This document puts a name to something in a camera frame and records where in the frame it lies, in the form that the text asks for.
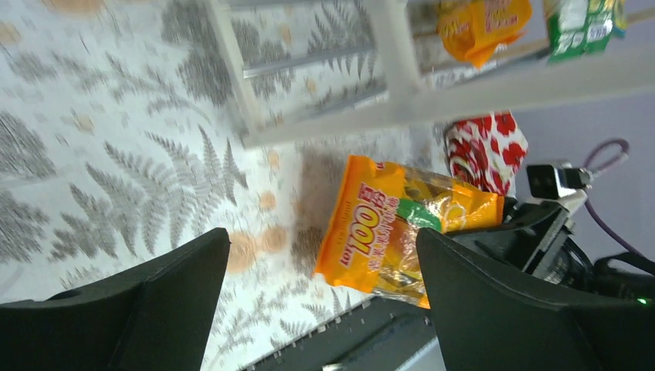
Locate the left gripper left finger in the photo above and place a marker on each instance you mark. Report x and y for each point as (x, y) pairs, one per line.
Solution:
(154, 316)

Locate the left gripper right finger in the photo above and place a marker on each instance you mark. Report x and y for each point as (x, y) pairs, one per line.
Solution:
(489, 316)

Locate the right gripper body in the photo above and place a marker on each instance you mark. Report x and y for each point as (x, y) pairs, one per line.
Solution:
(536, 239)

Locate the orange mango candy bag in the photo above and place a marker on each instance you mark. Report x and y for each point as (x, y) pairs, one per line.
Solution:
(370, 244)

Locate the green candy bag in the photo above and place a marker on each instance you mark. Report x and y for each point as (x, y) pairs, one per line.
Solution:
(577, 27)

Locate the white metal shelf rack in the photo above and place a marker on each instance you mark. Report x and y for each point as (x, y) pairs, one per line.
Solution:
(410, 102)

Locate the orange bag under shelf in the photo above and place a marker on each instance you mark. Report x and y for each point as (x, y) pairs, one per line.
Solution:
(471, 31)

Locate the green yellow bag on shelf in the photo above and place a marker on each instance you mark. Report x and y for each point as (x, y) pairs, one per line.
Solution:
(620, 19)

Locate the red white floral bag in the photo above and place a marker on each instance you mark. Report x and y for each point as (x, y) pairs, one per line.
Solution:
(486, 151)

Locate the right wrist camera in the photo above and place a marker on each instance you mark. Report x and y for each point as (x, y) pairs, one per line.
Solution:
(554, 181)

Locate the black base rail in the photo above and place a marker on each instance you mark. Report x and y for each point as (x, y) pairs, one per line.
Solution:
(380, 334)

